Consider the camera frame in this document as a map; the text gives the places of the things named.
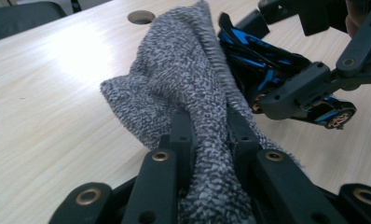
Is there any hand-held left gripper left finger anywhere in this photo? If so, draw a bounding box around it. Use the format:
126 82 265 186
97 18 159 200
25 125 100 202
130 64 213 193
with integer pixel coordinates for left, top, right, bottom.
158 108 198 191

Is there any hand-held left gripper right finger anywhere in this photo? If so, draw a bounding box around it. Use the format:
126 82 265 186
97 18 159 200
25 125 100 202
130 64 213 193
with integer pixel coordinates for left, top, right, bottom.
226 105 265 185

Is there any blue and black toy car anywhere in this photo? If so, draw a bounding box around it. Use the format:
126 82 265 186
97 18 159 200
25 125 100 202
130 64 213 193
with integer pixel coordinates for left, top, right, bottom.
217 12 358 131

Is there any grey terry cloth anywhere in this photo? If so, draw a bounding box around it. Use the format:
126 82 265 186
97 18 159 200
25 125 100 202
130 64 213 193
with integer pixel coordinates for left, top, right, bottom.
100 0 299 224

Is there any black folding chair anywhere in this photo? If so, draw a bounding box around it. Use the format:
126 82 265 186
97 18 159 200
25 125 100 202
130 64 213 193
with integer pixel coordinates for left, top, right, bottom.
0 0 82 45

